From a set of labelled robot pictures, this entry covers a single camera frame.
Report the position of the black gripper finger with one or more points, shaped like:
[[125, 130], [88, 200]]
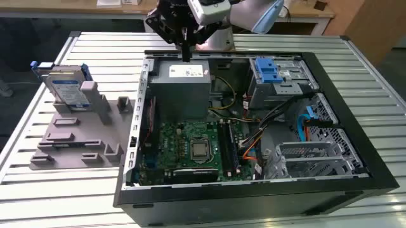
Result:
[[204, 35], [166, 34]]

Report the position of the hard disk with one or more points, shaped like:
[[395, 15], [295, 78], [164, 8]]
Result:
[[65, 92]]

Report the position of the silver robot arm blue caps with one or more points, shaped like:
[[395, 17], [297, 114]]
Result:
[[241, 14]]

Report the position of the silver metal disk bay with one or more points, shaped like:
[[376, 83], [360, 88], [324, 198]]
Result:
[[305, 158]]

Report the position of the small white box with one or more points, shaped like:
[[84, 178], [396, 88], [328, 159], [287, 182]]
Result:
[[132, 2]]

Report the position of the white paper sheet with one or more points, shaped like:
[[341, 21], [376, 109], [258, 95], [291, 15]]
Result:
[[110, 2]]

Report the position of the blue plastic drive latch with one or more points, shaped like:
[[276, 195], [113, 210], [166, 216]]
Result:
[[267, 71]]

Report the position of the gray power supply unit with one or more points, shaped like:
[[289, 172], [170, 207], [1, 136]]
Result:
[[181, 99]]

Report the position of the silver optical drive cage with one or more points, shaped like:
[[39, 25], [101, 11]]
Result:
[[285, 91]]

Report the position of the CPU socket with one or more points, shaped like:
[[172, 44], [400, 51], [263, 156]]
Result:
[[204, 139]]

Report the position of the green motherboard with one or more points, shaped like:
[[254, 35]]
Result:
[[178, 142]]

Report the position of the black office chair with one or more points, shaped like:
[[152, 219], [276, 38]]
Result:
[[22, 47]]

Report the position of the black RAM slot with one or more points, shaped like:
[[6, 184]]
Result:
[[225, 147]]

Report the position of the RAM stick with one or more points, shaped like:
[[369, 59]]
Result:
[[236, 147]]

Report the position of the silver CPU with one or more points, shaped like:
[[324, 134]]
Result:
[[202, 150]]

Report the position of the gray parts rack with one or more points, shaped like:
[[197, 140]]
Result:
[[82, 133]]

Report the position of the gray metal leg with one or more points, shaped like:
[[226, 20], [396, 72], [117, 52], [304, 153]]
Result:
[[6, 90]]

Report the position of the black graphics card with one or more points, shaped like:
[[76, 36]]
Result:
[[194, 174]]

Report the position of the black PC case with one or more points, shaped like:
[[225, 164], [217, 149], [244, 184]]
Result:
[[222, 197]]

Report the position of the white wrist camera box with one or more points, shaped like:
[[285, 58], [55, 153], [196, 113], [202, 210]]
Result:
[[213, 13]]

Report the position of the wooden desk white frame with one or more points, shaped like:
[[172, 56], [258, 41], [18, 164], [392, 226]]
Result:
[[80, 9]]

